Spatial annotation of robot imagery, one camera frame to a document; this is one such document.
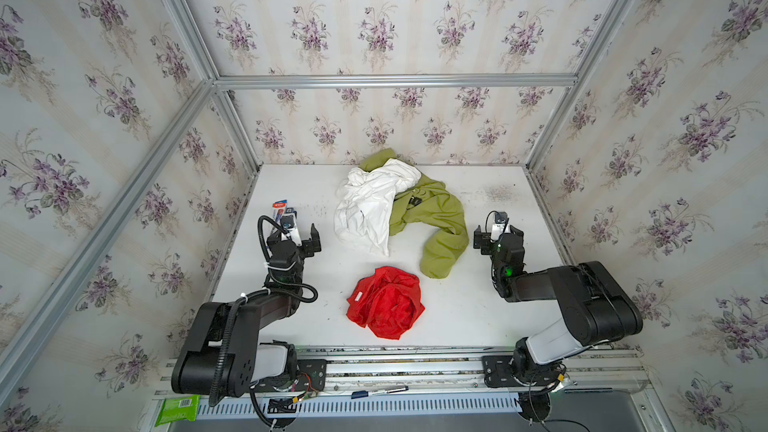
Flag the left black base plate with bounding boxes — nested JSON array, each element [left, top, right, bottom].
[[252, 359, 328, 393]]

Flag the aluminium rail frame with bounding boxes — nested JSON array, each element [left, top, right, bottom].
[[155, 344, 652, 400]]

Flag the red blue packaged tool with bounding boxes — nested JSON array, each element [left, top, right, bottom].
[[271, 199, 288, 224]]

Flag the white cloth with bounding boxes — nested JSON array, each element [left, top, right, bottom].
[[333, 149, 421, 256]]

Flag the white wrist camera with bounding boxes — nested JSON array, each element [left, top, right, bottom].
[[485, 210, 509, 241], [279, 207, 302, 246]]

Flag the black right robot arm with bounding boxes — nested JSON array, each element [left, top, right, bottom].
[[473, 226, 643, 393]]

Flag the olive green cloth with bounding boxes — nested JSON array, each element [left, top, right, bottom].
[[389, 168, 469, 279]]

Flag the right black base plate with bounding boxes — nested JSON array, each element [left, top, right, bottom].
[[481, 355, 566, 389]]

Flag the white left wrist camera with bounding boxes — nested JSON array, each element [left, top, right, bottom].
[[279, 207, 302, 246]]

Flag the red cloth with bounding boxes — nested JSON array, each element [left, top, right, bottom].
[[346, 266, 425, 340]]

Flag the green wet wipes pack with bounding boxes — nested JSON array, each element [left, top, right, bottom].
[[154, 395, 200, 427]]

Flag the white slotted cable duct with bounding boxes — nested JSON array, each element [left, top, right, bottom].
[[191, 393, 523, 421]]

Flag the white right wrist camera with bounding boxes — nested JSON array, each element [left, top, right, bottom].
[[485, 210, 509, 241]]

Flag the blue silver pen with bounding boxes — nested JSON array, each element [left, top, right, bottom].
[[351, 385, 410, 400]]

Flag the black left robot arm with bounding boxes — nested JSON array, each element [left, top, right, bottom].
[[171, 215, 322, 406]]

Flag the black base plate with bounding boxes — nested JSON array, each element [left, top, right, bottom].
[[252, 359, 328, 393], [481, 355, 566, 389]]

